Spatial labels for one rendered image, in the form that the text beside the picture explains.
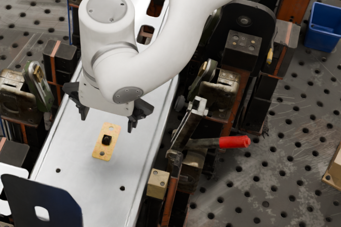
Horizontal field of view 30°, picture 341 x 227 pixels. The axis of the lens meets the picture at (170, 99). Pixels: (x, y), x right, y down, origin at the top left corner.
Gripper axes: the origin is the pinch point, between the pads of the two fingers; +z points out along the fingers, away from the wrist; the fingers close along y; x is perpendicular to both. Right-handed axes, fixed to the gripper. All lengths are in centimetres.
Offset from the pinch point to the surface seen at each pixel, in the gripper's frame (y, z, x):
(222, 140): -21.8, -3.2, 0.2
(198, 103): -16.1, -11.2, -1.0
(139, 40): 1.5, 10.6, -27.7
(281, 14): -30, 31, -65
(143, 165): -8.1, 9.2, 3.1
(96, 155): 1.4, 8.8, 3.9
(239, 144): -24.8, -4.5, 0.9
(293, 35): -31.2, 2.5, -33.0
